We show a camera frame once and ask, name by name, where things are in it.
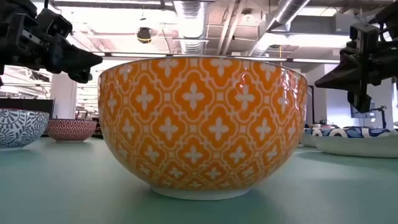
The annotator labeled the navy white patterned bowl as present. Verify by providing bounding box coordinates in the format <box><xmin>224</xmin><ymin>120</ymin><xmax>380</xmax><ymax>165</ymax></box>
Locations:
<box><xmin>0</xmin><ymin>108</ymin><xmax>50</xmax><ymax>151</ymax></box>

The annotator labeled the wide blue white floral bowl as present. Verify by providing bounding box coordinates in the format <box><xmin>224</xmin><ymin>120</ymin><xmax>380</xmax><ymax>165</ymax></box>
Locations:
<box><xmin>310</xmin><ymin>126</ymin><xmax>398</xmax><ymax>159</ymax></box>
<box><xmin>300</xmin><ymin>127</ymin><xmax>318</xmax><ymax>148</ymax></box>

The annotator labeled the silver smooth ventilation duct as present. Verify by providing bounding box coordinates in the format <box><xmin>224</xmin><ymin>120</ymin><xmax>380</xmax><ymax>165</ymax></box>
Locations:
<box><xmin>248</xmin><ymin>0</ymin><xmax>312</xmax><ymax>57</ymax></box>

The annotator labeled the silver ribbed ventilation duct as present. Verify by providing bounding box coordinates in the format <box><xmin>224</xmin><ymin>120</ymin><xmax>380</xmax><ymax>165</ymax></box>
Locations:
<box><xmin>173</xmin><ymin>0</ymin><xmax>208</xmax><ymax>55</ymax></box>

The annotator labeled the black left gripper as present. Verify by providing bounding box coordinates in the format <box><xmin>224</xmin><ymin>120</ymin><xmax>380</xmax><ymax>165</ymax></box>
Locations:
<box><xmin>0</xmin><ymin>7</ymin><xmax>103</xmax><ymax>84</ymax></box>

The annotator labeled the black ceiling dome camera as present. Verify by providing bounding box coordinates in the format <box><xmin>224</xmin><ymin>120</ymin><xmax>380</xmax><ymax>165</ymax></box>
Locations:
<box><xmin>136</xmin><ymin>27</ymin><xmax>152</xmax><ymax>44</ymax></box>

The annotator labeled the green table mat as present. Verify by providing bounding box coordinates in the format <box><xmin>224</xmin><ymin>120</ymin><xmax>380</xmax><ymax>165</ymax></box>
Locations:
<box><xmin>0</xmin><ymin>136</ymin><xmax>398</xmax><ymax>224</ymax></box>

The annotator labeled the orange white patterned bowl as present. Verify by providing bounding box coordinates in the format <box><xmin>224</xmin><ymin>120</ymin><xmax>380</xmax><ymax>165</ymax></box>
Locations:
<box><xmin>98</xmin><ymin>55</ymin><xmax>308</xmax><ymax>201</ymax></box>

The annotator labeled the red white patterned bowl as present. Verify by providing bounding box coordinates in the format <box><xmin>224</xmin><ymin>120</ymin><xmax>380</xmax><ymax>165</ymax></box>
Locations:
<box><xmin>47</xmin><ymin>118</ymin><xmax>98</xmax><ymax>143</ymax></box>

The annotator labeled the white pillar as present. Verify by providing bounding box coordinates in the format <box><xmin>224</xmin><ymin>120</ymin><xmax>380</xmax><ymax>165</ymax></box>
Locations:
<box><xmin>50</xmin><ymin>72</ymin><xmax>78</xmax><ymax>119</ymax></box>

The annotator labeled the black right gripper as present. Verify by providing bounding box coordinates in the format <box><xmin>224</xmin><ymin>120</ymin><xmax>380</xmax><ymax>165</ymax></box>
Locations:
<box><xmin>314</xmin><ymin>23</ymin><xmax>398</xmax><ymax>114</ymax></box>

